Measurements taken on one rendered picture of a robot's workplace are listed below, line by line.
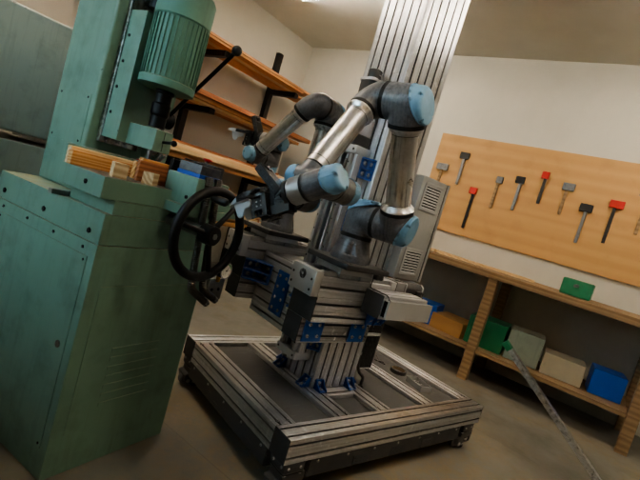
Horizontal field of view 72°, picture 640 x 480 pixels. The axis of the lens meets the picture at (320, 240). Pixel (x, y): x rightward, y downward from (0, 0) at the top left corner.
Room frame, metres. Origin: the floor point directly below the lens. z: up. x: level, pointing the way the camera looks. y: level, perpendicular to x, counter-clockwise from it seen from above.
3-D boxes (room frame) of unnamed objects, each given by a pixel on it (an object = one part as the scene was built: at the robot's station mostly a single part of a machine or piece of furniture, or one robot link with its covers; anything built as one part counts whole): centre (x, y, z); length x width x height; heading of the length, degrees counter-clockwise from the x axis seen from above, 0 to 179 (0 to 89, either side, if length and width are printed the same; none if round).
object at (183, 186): (1.42, 0.42, 0.91); 0.15 x 0.14 x 0.09; 151
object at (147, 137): (1.47, 0.63, 1.03); 0.14 x 0.07 x 0.09; 61
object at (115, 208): (1.43, 0.56, 0.82); 0.40 x 0.21 x 0.04; 151
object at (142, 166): (1.44, 0.53, 0.93); 0.24 x 0.01 x 0.06; 151
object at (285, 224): (2.01, 0.20, 0.87); 0.15 x 0.15 x 0.10
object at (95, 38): (1.60, 0.87, 1.16); 0.22 x 0.22 x 0.72; 61
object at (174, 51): (1.46, 0.62, 1.35); 0.18 x 0.18 x 0.31
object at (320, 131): (2.12, 0.13, 1.19); 0.15 x 0.12 x 0.55; 146
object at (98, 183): (1.46, 0.50, 0.87); 0.61 x 0.30 x 0.06; 151
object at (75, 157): (1.53, 0.58, 0.92); 0.67 x 0.02 x 0.04; 151
